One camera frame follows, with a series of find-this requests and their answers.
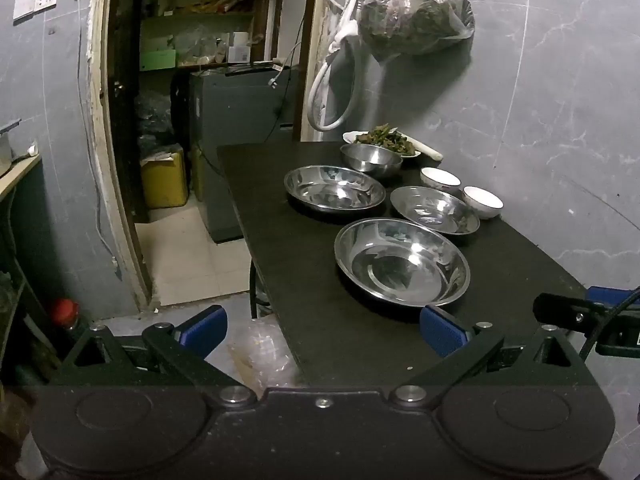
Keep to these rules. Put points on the clear plastic bag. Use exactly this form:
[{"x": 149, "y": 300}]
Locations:
[{"x": 262, "y": 355}]

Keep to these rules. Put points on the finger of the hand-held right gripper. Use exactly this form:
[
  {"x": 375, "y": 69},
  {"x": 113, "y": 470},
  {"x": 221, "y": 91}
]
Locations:
[
  {"x": 612, "y": 294},
  {"x": 565, "y": 310}
]

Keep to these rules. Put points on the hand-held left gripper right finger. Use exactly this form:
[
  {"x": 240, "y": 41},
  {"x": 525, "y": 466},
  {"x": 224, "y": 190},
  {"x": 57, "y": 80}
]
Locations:
[{"x": 442, "y": 332}]

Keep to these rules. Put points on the steel bowl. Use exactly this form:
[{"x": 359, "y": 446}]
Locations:
[{"x": 371, "y": 159}]

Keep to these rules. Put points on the wooden shelf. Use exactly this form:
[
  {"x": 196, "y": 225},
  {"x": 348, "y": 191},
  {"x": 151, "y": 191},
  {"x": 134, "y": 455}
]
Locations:
[{"x": 200, "y": 17}]

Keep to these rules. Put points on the white plate of stir-fried greens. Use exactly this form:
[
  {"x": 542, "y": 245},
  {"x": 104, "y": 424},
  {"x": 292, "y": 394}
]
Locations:
[{"x": 385, "y": 141}]

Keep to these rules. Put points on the yellow jerry can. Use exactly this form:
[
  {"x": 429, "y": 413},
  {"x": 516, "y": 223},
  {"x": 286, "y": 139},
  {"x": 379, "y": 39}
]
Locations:
[{"x": 165, "y": 180}]

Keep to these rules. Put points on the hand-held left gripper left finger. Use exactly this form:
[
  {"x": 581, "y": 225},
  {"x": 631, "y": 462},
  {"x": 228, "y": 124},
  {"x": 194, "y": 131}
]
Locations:
[{"x": 200, "y": 331}]

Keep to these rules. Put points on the black table leg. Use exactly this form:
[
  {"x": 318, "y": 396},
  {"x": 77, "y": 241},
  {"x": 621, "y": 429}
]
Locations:
[{"x": 256, "y": 285}]

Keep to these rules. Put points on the red-capped bottle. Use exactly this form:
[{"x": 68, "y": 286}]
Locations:
[{"x": 65, "y": 311}]

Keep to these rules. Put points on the plastic bag of dried greens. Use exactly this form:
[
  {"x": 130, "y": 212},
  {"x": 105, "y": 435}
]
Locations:
[{"x": 415, "y": 10}]

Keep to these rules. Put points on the green box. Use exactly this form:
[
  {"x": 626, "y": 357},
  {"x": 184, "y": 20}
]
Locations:
[{"x": 158, "y": 59}]

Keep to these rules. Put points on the white bowl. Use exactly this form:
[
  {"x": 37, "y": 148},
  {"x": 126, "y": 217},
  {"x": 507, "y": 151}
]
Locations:
[
  {"x": 440, "y": 179},
  {"x": 482, "y": 202}
]

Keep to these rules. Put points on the white wall switch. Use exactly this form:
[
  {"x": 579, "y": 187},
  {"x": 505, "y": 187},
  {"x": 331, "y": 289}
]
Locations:
[{"x": 36, "y": 0}]

